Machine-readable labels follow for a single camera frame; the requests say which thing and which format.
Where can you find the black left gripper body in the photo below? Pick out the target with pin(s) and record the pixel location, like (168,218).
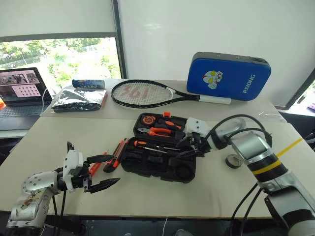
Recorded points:
(82,180)

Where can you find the black cloth in plastic bag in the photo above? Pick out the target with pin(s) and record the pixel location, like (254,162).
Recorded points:
(78,100)

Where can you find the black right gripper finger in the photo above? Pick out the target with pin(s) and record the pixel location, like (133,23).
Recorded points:
(193,153)
(185,143)

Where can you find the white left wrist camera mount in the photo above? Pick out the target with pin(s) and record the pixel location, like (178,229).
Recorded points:
(72,159)

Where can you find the black electrical tape roll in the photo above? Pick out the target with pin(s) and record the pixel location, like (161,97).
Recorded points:
(233,162)

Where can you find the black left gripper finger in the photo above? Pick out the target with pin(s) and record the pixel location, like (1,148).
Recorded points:
(103,185)
(101,158)

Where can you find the black plastic tool case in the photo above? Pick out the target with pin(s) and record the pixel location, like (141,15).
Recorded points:
(157,164)

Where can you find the white roller blind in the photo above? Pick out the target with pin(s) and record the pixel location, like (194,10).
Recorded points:
(56,17)

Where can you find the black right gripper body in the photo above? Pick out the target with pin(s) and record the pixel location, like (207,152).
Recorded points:
(198,143)

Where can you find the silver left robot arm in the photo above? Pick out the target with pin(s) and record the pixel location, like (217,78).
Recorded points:
(37,188)

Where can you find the orange black tape measure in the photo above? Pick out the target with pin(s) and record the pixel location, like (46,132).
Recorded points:
(148,120)

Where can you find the long orange black screwdriver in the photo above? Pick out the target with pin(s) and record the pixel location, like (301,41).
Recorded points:
(147,145)

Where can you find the black office chair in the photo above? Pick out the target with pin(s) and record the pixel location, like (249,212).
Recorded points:
(310,137)

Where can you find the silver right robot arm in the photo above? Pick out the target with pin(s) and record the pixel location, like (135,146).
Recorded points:
(268,159)

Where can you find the dark open laptop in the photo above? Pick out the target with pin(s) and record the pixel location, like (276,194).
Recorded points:
(19,98)

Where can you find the blue kick pad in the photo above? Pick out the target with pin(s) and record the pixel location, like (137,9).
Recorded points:
(229,76)

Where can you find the blue printed cylinder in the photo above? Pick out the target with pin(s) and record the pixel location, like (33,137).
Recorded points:
(88,84)

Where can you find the black white tennis racket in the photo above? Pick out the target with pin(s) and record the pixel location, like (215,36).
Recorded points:
(172,93)

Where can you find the dark window frame post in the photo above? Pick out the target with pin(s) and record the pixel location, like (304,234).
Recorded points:
(119,39)

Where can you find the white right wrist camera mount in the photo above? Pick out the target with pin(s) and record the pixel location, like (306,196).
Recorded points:
(197,126)

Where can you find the small orange hand tool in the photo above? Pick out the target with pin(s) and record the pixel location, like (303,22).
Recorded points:
(94,168)

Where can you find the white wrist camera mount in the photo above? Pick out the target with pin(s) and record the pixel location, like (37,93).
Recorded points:
(72,159)
(197,126)

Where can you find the orange black utility knife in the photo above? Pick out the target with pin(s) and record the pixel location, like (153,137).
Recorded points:
(115,157)

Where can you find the short orange black screwdriver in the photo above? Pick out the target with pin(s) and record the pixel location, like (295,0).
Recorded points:
(171,124)

